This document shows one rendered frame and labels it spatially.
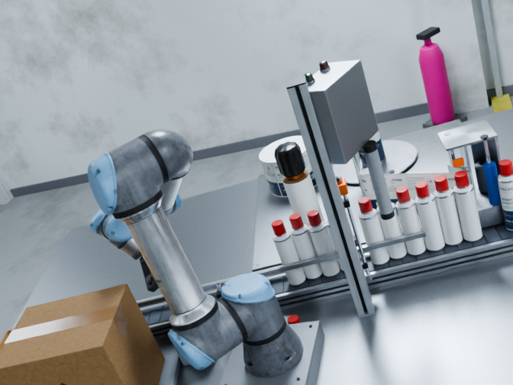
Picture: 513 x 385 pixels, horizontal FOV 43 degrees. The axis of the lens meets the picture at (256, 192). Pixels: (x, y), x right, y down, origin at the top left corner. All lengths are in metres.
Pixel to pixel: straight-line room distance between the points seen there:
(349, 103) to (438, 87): 2.92
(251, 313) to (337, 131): 0.46
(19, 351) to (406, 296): 1.00
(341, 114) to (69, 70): 4.16
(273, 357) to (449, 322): 0.45
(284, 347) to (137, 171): 0.56
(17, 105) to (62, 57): 0.67
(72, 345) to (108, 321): 0.10
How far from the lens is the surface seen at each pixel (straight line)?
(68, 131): 5.74
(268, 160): 2.31
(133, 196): 1.36
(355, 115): 1.54
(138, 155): 1.37
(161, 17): 5.01
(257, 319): 1.52
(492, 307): 1.72
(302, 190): 2.01
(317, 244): 1.80
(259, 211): 2.31
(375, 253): 1.82
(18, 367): 1.67
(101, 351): 1.56
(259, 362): 1.60
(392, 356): 1.64
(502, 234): 1.88
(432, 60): 4.35
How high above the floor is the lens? 1.95
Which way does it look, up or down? 26 degrees down
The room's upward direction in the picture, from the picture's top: 20 degrees counter-clockwise
